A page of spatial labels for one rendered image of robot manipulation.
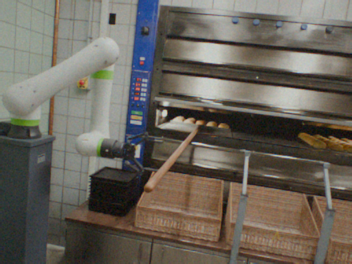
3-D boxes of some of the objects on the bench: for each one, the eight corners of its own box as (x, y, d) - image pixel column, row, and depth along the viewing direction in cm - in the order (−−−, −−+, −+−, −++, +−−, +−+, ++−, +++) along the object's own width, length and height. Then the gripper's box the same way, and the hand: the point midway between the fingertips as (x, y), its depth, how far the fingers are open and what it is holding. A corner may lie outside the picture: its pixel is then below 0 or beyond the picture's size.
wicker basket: (224, 214, 236) (229, 181, 232) (298, 227, 229) (305, 192, 225) (225, 245, 189) (232, 203, 184) (318, 262, 182) (327, 220, 177)
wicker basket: (149, 201, 245) (153, 168, 240) (218, 213, 238) (224, 179, 234) (133, 227, 197) (137, 187, 193) (218, 243, 191) (225, 202, 186)
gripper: (121, 122, 142) (166, 128, 138) (116, 173, 146) (159, 180, 142) (115, 124, 134) (162, 130, 131) (110, 177, 138) (155, 185, 135)
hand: (158, 156), depth 137 cm, fingers open, 13 cm apart
